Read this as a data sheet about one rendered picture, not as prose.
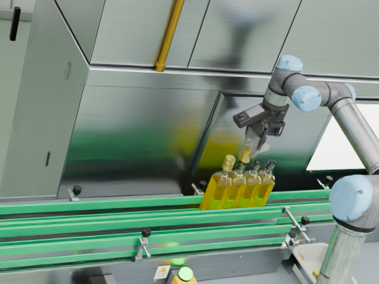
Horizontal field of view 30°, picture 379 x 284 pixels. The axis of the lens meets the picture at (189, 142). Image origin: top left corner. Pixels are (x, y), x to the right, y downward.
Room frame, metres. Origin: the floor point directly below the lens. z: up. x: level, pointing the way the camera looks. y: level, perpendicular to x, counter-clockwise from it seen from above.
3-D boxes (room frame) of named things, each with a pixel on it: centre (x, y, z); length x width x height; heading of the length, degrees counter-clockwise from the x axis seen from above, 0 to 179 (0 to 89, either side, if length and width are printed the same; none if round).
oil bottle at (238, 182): (1.95, -0.19, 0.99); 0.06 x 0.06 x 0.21; 35
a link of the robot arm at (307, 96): (1.89, -0.28, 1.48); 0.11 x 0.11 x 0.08; 34
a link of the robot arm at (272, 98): (1.97, -0.21, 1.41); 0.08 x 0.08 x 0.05
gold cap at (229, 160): (1.92, -0.14, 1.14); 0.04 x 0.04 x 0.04
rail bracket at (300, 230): (1.98, -0.45, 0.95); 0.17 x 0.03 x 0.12; 35
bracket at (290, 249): (1.99, -0.44, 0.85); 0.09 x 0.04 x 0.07; 35
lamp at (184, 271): (1.68, -0.13, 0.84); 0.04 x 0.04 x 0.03
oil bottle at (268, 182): (2.02, -0.29, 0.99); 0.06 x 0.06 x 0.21; 34
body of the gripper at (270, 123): (1.97, -0.21, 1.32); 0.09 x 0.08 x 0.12; 125
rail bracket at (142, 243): (1.60, 0.02, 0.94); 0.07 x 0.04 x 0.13; 35
